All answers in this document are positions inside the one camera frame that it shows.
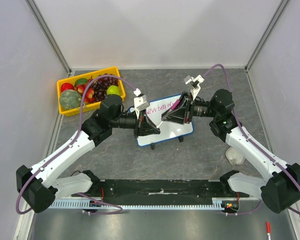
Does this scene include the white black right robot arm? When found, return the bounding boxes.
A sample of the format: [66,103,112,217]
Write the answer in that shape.
[161,89,300,214]

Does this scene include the yellow plastic fruit bin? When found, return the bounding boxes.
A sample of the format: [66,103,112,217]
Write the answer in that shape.
[56,66,126,112]

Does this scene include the red marker pen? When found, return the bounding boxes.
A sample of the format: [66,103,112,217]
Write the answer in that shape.
[266,221,271,240]

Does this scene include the green netted melon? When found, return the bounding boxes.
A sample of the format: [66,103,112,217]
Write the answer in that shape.
[59,89,82,110]

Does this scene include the blue framed whiteboard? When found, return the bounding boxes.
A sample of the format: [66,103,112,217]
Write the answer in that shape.
[136,94,194,147]

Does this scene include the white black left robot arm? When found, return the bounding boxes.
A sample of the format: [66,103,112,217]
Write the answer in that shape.
[16,94,160,213]

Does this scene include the green apple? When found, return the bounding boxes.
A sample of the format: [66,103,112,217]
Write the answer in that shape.
[106,85,120,96]

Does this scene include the magenta capped whiteboard marker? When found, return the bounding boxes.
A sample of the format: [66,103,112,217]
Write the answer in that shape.
[156,99,180,129]

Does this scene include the red yellow small fruits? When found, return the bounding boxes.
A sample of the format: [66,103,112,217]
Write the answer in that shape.
[75,83,95,104]

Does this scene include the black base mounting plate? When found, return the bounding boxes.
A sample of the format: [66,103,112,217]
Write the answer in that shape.
[84,179,237,202]

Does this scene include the grey slotted cable duct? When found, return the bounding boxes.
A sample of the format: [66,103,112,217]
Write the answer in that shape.
[49,197,225,211]

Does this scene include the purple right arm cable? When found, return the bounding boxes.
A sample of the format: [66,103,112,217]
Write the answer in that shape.
[202,63,300,217]

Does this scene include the white bead eraser pad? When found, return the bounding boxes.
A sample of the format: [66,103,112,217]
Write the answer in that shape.
[225,147,245,165]

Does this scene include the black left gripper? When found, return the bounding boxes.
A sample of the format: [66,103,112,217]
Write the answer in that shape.
[110,108,160,139]

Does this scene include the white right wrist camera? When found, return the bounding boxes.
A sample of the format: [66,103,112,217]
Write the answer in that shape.
[184,74,205,101]

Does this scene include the dark purple grape bunch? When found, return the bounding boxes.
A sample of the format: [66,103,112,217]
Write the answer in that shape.
[90,77,119,103]

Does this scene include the green lime fruit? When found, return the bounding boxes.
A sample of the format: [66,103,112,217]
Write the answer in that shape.
[74,77,88,87]

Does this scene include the red apple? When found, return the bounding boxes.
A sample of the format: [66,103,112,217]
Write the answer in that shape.
[60,82,75,93]

